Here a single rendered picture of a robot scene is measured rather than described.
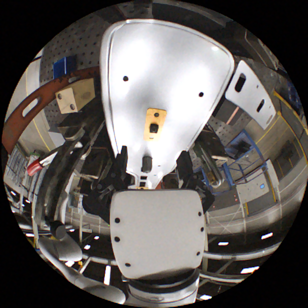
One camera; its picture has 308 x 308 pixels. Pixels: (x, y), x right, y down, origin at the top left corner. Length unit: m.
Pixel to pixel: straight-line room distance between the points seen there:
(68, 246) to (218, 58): 0.70
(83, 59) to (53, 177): 0.51
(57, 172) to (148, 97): 0.18
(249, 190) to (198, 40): 8.13
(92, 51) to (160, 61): 0.43
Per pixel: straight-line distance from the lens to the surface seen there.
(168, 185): 0.54
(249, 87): 0.26
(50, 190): 0.16
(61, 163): 0.16
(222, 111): 0.26
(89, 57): 0.55
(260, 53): 0.23
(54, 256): 0.49
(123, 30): 0.18
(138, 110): 0.18
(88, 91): 0.16
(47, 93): 0.15
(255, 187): 8.03
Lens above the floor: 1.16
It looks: 37 degrees down
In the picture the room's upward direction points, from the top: 177 degrees clockwise
